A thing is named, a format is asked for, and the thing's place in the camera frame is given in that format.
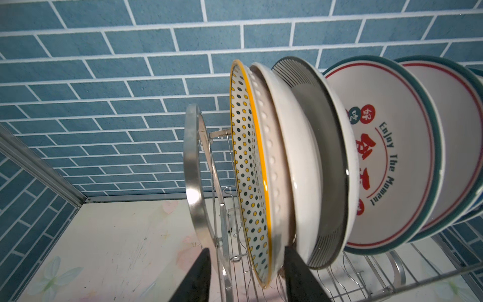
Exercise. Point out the green rimmed red text plate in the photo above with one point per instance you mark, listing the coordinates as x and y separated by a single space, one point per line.
400 147

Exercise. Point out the yellow rimmed polka dot plate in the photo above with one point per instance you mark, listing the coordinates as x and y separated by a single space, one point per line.
250 193

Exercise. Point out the blue rimmed white plate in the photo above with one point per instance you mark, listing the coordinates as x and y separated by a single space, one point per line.
476 208

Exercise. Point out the white plate black striped rim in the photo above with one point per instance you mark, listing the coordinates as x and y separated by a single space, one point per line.
339 160

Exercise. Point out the left corner aluminium post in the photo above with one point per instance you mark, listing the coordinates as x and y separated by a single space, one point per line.
14 149

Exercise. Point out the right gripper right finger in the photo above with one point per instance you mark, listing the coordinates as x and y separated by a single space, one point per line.
301 285

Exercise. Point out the silver metal dish rack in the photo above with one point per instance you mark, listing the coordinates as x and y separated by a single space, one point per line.
430 270

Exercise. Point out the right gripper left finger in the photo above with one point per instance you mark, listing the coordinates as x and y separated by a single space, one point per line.
196 284

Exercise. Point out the orange rimmed floral pattern plate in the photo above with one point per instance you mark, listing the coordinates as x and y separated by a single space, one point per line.
293 171

